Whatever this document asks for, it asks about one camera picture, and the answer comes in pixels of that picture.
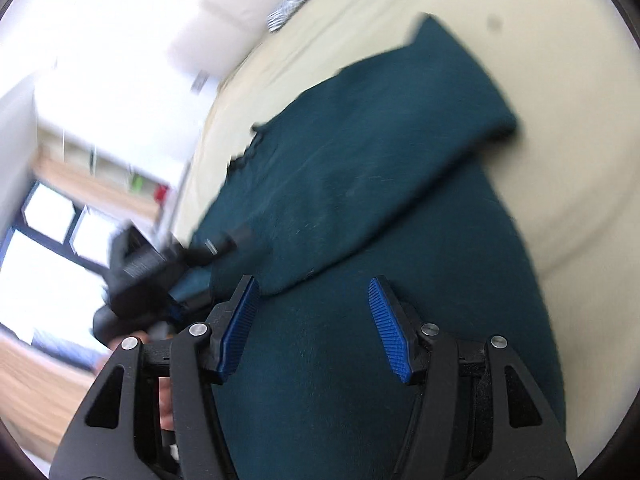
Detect wall power socket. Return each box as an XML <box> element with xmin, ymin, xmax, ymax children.
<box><xmin>191</xmin><ymin>70</ymin><xmax>208</xmax><ymax>93</ymax></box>

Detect left hand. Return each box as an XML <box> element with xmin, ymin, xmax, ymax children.
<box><xmin>108</xmin><ymin>330</ymin><xmax>175</xmax><ymax>431</ymax></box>

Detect black framed window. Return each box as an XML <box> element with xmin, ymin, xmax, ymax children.
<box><xmin>1</xmin><ymin>182</ymin><xmax>120</xmax><ymax>352</ymax></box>

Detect green item on shelf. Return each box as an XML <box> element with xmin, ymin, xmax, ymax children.
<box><xmin>129</xmin><ymin>174</ymin><xmax>144</xmax><ymax>193</ymax></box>

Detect cream bed sheet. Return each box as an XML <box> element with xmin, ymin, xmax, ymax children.
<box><xmin>174</xmin><ymin>0</ymin><xmax>639</xmax><ymax>470</ymax></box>

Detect beige curtain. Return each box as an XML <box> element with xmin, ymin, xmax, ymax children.
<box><xmin>0</xmin><ymin>333</ymin><xmax>94</xmax><ymax>462</ymax></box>

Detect red box on shelf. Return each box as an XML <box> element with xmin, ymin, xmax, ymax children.
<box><xmin>153</xmin><ymin>184</ymin><xmax>169</xmax><ymax>205</ymax></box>

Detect dark green knit sweater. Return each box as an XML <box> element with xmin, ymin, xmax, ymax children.
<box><xmin>172</xmin><ymin>16</ymin><xmax>575</xmax><ymax>479</ymax></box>

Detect wall shelf unit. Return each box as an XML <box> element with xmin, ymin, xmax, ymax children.
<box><xmin>34</xmin><ymin>126</ymin><xmax>165</xmax><ymax>226</ymax></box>

